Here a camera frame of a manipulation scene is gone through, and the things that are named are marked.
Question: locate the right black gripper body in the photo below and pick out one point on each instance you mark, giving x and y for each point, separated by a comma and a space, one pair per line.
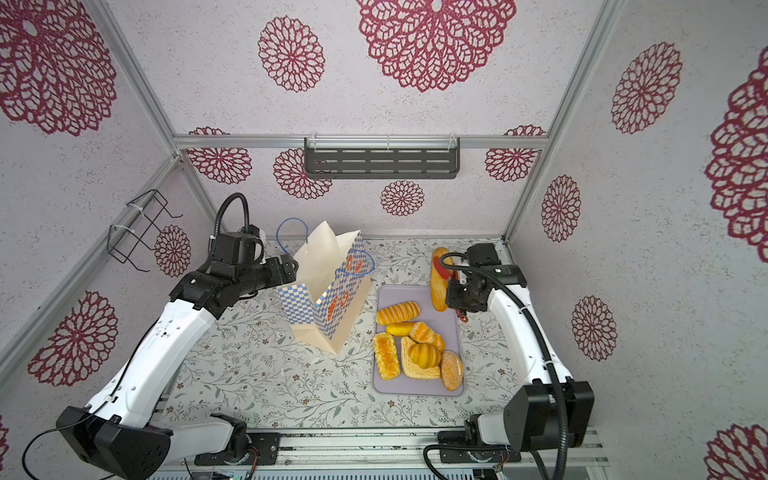
459, 296

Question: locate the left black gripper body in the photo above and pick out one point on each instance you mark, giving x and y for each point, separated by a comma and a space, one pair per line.
265, 275

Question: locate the long baguette fake bread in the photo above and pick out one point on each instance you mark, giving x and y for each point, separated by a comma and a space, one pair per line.
439, 282

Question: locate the round pumpkin fake bun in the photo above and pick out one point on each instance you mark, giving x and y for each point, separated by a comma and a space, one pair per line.
425, 356

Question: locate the blue checkered paper bag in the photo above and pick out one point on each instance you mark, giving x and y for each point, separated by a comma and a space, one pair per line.
332, 283

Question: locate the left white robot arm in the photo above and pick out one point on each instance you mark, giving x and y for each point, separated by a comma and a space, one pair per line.
113, 431

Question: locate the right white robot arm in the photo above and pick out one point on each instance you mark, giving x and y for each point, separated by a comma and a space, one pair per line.
551, 409

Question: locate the fake croissant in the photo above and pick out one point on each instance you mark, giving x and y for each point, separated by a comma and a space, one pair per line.
424, 334

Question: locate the braided fake bread loaf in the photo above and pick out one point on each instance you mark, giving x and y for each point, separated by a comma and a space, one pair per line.
398, 313

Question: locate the small yellow fake bread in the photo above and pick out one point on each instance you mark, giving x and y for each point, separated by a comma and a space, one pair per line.
402, 329

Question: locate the oval sugared fake bread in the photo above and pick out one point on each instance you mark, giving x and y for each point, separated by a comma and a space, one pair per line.
452, 370

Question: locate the triangular fake toast slice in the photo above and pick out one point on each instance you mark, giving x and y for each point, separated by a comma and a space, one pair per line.
411, 369

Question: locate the corn topped fake bread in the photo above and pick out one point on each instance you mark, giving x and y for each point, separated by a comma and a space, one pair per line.
386, 356

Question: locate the lavender plastic tray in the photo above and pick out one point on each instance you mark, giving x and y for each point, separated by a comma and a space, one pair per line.
444, 323

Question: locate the black wire wall rack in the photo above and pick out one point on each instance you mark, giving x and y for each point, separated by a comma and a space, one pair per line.
127, 236

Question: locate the dark grey wall shelf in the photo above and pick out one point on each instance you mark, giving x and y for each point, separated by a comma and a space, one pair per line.
387, 159

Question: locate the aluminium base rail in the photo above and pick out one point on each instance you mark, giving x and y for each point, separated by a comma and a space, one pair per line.
384, 453

